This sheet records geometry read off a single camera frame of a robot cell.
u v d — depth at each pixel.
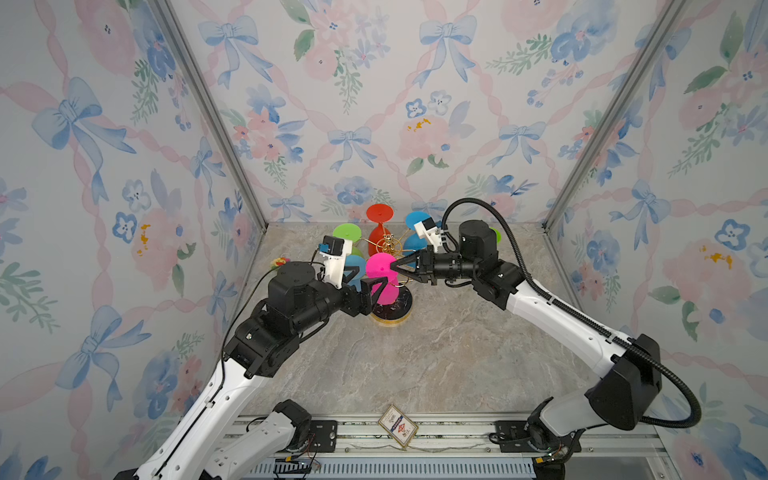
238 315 0.48
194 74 0.78
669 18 0.69
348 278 0.64
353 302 0.54
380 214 0.82
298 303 0.44
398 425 0.75
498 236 0.56
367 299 0.54
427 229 0.66
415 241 0.68
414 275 0.64
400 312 0.94
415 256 0.65
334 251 0.51
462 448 0.73
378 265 0.67
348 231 0.78
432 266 0.60
